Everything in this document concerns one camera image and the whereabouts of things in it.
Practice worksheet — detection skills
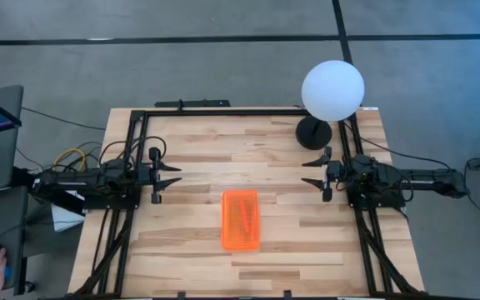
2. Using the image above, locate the white paper sheet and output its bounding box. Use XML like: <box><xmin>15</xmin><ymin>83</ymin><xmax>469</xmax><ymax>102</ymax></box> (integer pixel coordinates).
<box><xmin>50</xmin><ymin>189</ymin><xmax>87</xmax><ymax>233</ymax></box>

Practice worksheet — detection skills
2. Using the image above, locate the yellow cable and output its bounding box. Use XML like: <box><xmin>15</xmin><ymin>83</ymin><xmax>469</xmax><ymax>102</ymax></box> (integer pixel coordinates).
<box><xmin>52</xmin><ymin>147</ymin><xmax>88</xmax><ymax>170</ymax></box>

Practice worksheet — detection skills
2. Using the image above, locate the clear box with orange lid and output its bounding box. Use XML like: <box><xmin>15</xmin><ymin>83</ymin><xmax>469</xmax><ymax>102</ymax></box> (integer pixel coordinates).
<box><xmin>220</xmin><ymin>189</ymin><xmax>263</xmax><ymax>253</ymax></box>

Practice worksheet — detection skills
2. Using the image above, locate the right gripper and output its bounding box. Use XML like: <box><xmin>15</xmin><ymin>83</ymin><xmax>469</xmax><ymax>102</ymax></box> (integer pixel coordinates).
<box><xmin>301</xmin><ymin>146</ymin><xmax>347</xmax><ymax>203</ymax></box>

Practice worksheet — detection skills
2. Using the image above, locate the black power strip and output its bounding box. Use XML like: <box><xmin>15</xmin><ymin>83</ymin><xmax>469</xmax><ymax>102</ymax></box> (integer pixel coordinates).
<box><xmin>154</xmin><ymin>98</ymin><xmax>232</xmax><ymax>109</ymax></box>

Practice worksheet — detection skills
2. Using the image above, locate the black support beam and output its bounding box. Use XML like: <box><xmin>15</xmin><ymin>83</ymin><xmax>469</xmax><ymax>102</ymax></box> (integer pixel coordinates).
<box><xmin>12</xmin><ymin>166</ymin><xmax>87</xmax><ymax>216</ymax></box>

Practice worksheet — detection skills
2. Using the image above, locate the white globe lamp black base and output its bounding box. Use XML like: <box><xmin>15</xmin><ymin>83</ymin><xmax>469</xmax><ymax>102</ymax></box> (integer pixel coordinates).
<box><xmin>294</xmin><ymin>59</ymin><xmax>366</xmax><ymax>151</ymax></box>

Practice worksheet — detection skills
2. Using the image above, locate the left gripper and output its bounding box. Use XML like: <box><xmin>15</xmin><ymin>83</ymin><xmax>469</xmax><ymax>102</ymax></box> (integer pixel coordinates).
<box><xmin>137</xmin><ymin>146</ymin><xmax>183</xmax><ymax>205</ymax></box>

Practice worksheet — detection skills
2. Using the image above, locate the thin black cable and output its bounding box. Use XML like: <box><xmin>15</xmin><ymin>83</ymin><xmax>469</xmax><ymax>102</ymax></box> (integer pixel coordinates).
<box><xmin>342</xmin><ymin>122</ymin><xmax>453</xmax><ymax>171</ymax></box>

